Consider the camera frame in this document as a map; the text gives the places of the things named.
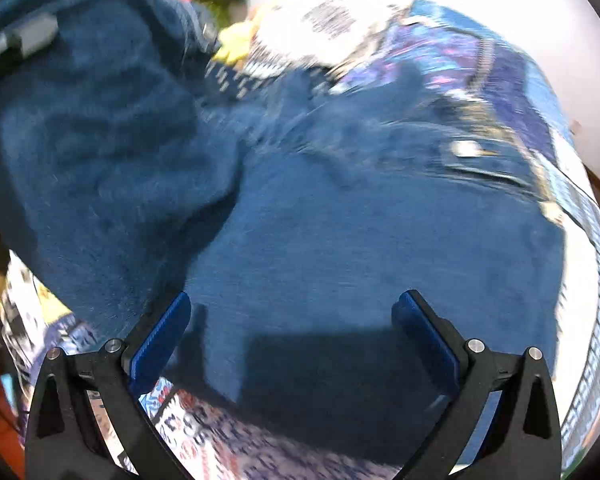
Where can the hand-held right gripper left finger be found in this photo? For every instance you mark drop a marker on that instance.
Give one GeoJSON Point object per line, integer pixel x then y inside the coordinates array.
{"type": "Point", "coordinates": [162, 340]}

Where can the yellow printed blanket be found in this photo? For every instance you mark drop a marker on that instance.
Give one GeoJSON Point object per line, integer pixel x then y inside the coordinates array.
{"type": "Point", "coordinates": [237, 40]}

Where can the blue patchwork bedspread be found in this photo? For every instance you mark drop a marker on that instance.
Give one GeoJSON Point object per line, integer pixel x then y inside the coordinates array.
{"type": "Point", "coordinates": [510, 85]}

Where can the dark polka dot cloth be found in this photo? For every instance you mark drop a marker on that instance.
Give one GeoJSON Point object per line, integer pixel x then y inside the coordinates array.
{"type": "Point", "coordinates": [230, 80]}

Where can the blue denim jacket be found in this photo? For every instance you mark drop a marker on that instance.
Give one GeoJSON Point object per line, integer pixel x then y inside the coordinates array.
{"type": "Point", "coordinates": [330, 240]}

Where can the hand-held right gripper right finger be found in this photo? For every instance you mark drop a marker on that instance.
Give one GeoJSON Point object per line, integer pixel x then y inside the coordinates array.
{"type": "Point", "coordinates": [425, 340]}

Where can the blue white patterned sheet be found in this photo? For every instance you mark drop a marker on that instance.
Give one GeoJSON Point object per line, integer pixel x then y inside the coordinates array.
{"type": "Point", "coordinates": [205, 435]}

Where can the white printed garment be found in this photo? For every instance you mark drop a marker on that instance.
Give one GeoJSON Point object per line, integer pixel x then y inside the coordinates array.
{"type": "Point", "coordinates": [330, 15]}

